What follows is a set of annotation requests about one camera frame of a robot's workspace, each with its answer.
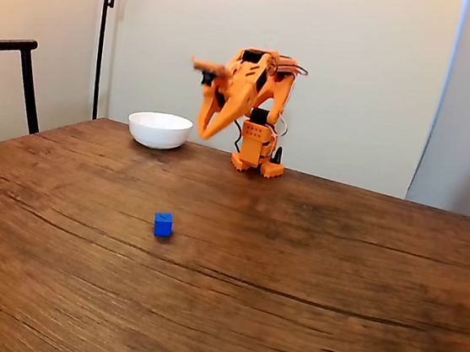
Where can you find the blue cube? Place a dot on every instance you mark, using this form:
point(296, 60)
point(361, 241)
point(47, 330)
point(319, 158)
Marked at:
point(163, 224)

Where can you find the white bowl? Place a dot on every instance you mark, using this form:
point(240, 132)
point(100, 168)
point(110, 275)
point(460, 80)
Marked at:
point(159, 131)

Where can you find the black table clamp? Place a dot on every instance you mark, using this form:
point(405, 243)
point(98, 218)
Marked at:
point(278, 155)

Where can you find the black floor lamp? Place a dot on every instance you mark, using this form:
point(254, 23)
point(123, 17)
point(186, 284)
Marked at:
point(101, 42)

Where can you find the black chair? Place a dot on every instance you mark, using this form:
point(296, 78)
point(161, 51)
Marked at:
point(27, 76)

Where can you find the orange gripper camera mount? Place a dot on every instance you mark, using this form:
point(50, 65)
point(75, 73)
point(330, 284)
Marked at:
point(211, 68)

